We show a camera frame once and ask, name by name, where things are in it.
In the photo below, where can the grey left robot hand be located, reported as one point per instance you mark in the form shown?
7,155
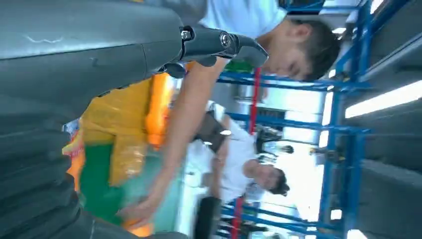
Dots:
82,49

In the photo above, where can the person's right hand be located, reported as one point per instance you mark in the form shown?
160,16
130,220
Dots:
135,211

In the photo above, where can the orange drink bottle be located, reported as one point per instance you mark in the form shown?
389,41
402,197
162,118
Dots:
158,109
141,231
75,161

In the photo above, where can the yellow sheet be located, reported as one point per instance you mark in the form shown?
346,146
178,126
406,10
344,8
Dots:
112,115

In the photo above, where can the person at white table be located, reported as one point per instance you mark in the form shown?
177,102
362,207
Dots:
237,165

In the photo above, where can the red pole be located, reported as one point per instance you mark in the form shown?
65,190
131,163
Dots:
254,99

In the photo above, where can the person seated beside table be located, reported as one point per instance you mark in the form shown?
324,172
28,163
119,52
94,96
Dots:
244,13

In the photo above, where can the ceiling light strip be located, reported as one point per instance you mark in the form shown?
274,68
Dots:
385,99

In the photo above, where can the blue metal frame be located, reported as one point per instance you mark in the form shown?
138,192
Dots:
346,132

